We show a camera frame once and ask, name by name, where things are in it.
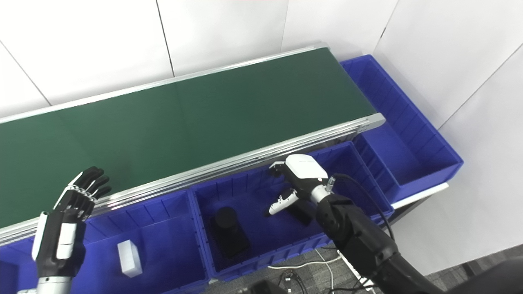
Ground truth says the white floor cable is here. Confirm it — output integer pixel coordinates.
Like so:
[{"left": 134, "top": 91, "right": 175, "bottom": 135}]
[{"left": 267, "top": 248, "right": 343, "bottom": 294}]

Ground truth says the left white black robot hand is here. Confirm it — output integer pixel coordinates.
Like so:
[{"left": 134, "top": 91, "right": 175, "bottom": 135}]
[{"left": 32, "top": 166, "right": 112, "bottom": 278}]

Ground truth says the white shelf board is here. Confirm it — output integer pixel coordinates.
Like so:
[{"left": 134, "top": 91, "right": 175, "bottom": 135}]
[{"left": 390, "top": 182, "right": 450, "bottom": 211}]

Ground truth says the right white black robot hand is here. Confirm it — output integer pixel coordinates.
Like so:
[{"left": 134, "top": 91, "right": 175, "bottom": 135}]
[{"left": 268, "top": 154, "right": 330, "bottom": 217}]

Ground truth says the blue plastic bin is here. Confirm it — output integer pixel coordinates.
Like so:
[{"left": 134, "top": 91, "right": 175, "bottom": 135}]
[
  {"left": 0, "top": 189, "right": 210, "bottom": 294},
  {"left": 340, "top": 54, "right": 465, "bottom": 204},
  {"left": 191, "top": 141, "right": 395, "bottom": 283}
]

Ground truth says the green conveyor belt aluminium frame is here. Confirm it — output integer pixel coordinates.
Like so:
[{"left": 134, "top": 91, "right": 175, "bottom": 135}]
[{"left": 0, "top": 42, "right": 386, "bottom": 246}]

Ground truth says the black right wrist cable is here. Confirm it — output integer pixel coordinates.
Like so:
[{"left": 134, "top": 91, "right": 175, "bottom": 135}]
[{"left": 327, "top": 173, "right": 396, "bottom": 241}]

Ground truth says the black floor cable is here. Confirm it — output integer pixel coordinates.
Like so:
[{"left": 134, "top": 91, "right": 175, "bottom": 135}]
[{"left": 277, "top": 269, "right": 305, "bottom": 294}]

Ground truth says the white rectangular block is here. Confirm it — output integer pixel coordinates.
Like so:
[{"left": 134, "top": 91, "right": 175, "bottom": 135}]
[{"left": 117, "top": 239, "right": 143, "bottom": 279}]

